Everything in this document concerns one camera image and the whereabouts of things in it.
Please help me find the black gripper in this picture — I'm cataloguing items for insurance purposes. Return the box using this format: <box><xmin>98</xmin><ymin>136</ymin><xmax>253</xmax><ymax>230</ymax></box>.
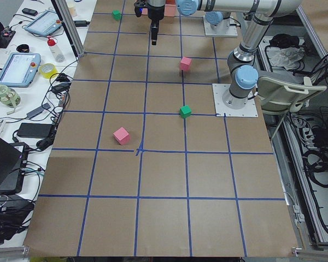
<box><xmin>134</xmin><ymin>0</ymin><xmax>164</xmax><ymax>45</ymax></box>

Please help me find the green cube upper right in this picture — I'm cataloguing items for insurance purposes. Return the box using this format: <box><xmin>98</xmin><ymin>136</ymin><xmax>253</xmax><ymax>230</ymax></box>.
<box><xmin>112</xmin><ymin>10</ymin><xmax>122</xmax><ymax>21</ymax></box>

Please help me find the green cube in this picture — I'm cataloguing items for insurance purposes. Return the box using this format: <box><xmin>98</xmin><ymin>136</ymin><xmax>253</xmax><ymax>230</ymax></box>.
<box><xmin>179</xmin><ymin>105</ymin><xmax>192</xmax><ymax>118</ymax></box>
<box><xmin>112</xmin><ymin>10</ymin><xmax>122</xmax><ymax>21</ymax></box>

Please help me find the pink cube bottom centre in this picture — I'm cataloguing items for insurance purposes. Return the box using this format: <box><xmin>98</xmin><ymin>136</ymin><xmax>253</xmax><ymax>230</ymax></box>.
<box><xmin>179</xmin><ymin>57</ymin><xmax>192</xmax><ymax>72</ymax></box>

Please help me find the pink cube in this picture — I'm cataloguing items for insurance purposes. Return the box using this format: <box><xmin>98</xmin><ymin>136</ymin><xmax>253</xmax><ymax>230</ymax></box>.
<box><xmin>179</xmin><ymin>57</ymin><xmax>192</xmax><ymax>72</ymax></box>
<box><xmin>113</xmin><ymin>127</ymin><xmax>130</xmax><ymax>145</ymax></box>

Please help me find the green cube bottom left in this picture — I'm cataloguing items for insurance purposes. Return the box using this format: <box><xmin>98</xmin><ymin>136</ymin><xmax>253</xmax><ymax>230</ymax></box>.
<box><xmin>179</xmin><ymin>105</ymin><xmax>192</xmax><ymax>118</ymax></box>

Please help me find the clear squeeze bottle red cap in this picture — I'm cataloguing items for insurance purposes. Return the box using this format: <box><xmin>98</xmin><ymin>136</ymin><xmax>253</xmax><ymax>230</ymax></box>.
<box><xmin>47</xmin><ymin>37</ymin><xmax>65</xmax><ymax>63</ymax></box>

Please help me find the far teach pendant tablet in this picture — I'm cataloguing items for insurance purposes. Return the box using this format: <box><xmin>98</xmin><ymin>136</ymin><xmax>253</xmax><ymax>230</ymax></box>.
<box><xmin>24</xmin><ymin>10</ymin><xmax>62</xmax><ymax>37</ymax></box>

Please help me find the teach pendant tablet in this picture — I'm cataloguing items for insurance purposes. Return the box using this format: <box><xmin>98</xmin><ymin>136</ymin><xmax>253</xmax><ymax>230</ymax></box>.
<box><xmin>24</xmin><ymin>10</ymin><xmax>62</xmax><ymax>37</ymax></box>
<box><xmin>0</xmin><ymin>52</ymin><xmax>41</xmax><ymax>88</ymax></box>

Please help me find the pink cube upper left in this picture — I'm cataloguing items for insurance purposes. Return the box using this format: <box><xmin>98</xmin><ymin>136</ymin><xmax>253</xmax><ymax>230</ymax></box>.
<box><xmin>113</xmin><ymin>127</ymin><xmax>130</xmax><ymax>145</ymax></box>

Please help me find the yellow tape roll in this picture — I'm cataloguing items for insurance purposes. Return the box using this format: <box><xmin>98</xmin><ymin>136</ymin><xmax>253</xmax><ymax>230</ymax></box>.
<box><xmin>38</xmin><ymin>63</ymin><xmax>58</xmax><ymax>79</ymax></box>

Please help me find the white office chair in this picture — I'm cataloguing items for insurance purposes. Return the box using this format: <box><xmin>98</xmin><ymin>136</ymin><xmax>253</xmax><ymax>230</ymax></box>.
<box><xmin>255</xmin><ymin>69</ymin><xmax>328</xmax><ymax>142</ymax></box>

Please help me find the near teach pendant tablet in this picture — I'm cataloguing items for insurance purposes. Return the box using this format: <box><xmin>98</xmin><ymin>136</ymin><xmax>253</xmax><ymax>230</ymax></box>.
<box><xmin>0</xmin><ymin>52</ymin><xmax>41</xmax><ymax>88</ymax></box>

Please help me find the black power adapter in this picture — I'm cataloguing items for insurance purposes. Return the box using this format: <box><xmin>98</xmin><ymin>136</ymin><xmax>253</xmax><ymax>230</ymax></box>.
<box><xmin>17</xmin><ymin>123</ymin><xmax>52</xmax><ymax>139</ymax></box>

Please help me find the green water bottle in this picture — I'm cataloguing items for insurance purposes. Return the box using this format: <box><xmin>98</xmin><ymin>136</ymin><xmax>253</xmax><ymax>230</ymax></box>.
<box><xmin>0</xmin><ymin>84</ymin><xmax>21</xmax><ymax>115</ymax></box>

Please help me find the black laptop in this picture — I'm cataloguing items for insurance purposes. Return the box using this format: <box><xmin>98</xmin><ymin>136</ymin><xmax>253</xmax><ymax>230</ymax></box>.
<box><xmin>0</xmin><ymin>138</ymin><xmax>28</xmax><ymax>195</ymax></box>

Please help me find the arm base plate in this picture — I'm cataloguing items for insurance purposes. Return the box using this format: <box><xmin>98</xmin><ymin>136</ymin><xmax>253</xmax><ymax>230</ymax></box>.
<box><xmin>212</xmin><ymin>84</ymin><xmax>258</xmax><ymax>118</ymax></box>
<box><xmin>203</xmin><ymin>15</ymin><xmax>238</xmax><ymax>38</ymax></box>

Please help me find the aluminium frame post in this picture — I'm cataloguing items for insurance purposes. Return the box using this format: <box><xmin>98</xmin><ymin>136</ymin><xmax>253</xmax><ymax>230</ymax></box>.
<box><xmin>51</xmin><ymin>0</ymin><xmax>85</xmax><ymax>58</ymax></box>

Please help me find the black cable bundle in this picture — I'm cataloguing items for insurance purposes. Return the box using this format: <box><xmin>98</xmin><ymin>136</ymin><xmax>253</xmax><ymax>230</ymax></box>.
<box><xmin>12</xmin><ymin>59</ymin><xmax>77</xmax><ymax>151</ymax></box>

